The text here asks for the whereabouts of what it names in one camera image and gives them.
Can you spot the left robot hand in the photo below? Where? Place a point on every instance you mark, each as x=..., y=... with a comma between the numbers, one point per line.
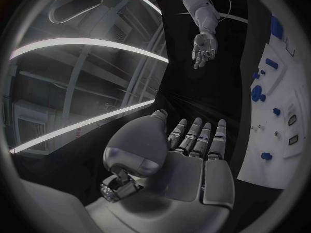
x=179, y=174

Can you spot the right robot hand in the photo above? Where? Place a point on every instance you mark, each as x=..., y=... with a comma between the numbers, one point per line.
x=205, y=46

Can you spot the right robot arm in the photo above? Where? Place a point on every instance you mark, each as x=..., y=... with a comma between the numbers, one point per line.
x=201, y=7

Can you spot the white task board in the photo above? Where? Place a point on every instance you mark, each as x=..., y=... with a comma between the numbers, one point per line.
x=274, y=110

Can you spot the blue long cylinder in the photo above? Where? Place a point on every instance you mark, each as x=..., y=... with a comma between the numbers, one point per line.
x=271, y=63

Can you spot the blue gear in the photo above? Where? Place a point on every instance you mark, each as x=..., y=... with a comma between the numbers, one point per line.
x=257, y=93

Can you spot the blue block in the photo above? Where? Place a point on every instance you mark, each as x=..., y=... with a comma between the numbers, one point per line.
x=276, y=27

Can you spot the blue short cylinder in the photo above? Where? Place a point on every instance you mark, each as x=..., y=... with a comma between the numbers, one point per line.
x=266, y=156

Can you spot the blue plug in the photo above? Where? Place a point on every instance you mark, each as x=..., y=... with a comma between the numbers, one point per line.
x=276, y=111

